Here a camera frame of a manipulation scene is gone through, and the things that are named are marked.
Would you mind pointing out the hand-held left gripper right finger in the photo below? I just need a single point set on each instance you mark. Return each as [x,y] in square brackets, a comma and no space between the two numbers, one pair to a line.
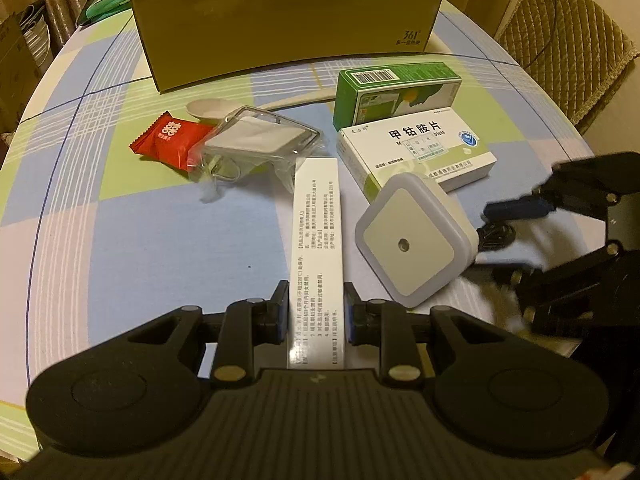
[350,312]

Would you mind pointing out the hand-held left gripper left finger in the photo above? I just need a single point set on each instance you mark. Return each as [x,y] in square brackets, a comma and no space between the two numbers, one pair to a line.
[282,310]

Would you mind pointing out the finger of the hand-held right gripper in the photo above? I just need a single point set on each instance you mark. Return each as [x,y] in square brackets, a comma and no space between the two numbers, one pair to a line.
[560,285]
[520,208]

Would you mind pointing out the long white medicine box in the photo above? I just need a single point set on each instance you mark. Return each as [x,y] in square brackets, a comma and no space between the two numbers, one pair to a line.
[317,235]

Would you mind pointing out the green white spray box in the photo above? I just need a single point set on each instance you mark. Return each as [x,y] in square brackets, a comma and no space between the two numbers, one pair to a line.
[395,85]

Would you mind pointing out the clear plastic case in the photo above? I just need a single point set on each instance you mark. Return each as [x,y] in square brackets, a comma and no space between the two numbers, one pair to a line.
[255,135]

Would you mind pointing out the brown cardboard box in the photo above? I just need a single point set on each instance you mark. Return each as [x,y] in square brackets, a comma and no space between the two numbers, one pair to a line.
[280,25]

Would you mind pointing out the desktop with checked tablecloth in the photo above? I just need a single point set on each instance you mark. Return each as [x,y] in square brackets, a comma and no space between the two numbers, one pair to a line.
[150,240]

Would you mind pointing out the white square night light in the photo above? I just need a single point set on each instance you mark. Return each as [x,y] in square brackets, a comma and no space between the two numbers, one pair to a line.
[405,240]

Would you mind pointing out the white flat medicine box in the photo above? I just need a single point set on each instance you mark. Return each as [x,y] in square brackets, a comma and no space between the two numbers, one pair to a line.
[425,145]

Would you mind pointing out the red snack packet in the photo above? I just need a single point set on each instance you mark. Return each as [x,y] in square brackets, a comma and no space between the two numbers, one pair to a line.
[170,140]

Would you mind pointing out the white plastic spoon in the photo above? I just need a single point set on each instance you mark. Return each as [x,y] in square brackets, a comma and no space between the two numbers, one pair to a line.
[207,108]

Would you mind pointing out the green tissue pack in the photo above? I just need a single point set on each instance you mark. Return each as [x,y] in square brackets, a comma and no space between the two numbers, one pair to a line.
[107,2]

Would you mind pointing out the cardboard storage box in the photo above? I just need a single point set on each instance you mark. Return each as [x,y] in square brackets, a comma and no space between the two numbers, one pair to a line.
[12,70]

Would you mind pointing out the stack of metal bowls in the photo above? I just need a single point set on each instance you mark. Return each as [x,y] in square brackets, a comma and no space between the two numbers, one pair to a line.
[37,35]

